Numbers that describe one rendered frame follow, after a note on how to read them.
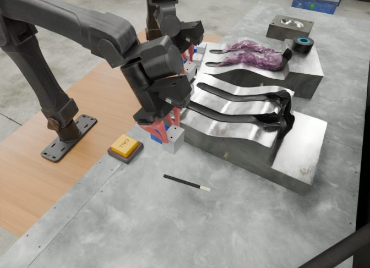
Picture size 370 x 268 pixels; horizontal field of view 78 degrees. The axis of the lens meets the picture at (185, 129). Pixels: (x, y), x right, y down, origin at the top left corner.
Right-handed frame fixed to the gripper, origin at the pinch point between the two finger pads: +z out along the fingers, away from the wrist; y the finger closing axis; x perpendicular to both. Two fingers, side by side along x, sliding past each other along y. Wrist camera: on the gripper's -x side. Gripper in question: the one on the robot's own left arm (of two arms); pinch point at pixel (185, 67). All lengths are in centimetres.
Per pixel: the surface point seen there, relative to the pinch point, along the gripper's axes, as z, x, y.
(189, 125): 7.4, -10.5, -18.9
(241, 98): 12.8, -17.9, 0.6
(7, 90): 19, 223, -13
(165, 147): 2.3, -12.8, -30.9
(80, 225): 7, 0, -57
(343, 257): 20, -52, -33
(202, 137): 11.4, -14.2, -19.3
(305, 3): 119, 47, 328
